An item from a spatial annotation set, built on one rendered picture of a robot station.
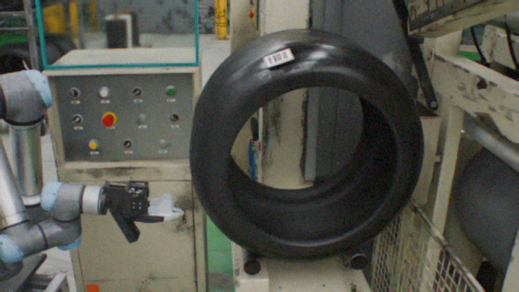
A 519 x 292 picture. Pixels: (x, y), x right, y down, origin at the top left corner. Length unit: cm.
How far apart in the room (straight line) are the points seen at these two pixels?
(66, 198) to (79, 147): 66
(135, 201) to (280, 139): 50
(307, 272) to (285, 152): 38
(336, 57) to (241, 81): 21
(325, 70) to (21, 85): 80
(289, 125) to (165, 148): 57
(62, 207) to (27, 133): 28
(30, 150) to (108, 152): 48
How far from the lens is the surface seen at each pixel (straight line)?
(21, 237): 134
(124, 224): 132
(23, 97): 142
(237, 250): 143
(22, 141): 151
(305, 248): 125
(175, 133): 187
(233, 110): 108
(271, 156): 155
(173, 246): 203
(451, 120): 161
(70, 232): 138
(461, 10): 117
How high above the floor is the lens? 165
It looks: 22 degrees down
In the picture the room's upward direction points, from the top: 1 degrees clockwise
